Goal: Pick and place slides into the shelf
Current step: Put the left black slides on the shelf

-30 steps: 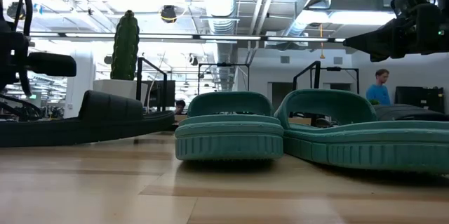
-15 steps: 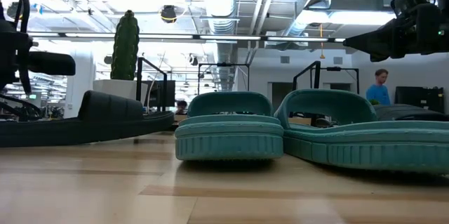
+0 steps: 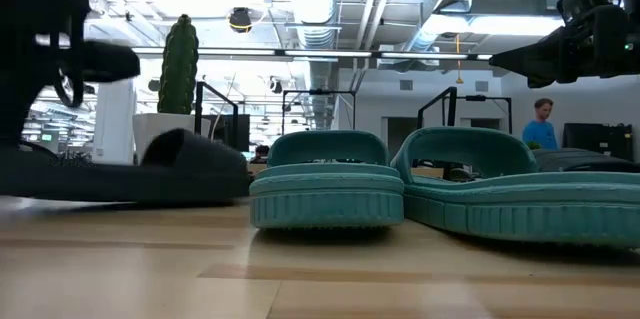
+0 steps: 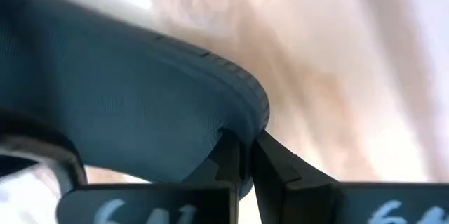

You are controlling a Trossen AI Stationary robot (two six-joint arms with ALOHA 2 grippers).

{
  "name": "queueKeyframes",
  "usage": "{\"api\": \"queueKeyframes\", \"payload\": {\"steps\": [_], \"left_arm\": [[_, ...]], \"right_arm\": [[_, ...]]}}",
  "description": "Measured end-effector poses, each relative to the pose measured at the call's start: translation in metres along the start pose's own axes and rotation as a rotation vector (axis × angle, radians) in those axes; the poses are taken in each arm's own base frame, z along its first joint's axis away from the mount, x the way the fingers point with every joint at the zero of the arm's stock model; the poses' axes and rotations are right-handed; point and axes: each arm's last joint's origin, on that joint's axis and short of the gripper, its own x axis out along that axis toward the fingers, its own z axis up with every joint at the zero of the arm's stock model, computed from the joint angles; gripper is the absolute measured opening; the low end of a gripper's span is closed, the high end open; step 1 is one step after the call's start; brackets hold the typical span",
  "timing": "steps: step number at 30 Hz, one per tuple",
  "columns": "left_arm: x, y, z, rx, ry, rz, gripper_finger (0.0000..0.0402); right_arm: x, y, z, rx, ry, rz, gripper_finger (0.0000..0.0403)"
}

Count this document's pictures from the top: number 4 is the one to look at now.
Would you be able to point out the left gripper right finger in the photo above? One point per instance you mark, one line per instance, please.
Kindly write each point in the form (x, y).
(301, 196)

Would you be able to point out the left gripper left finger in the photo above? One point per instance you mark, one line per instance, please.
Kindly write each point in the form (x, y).
(147, 203)

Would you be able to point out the black slide sandal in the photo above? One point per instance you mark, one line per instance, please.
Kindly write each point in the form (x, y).
(122, 104)

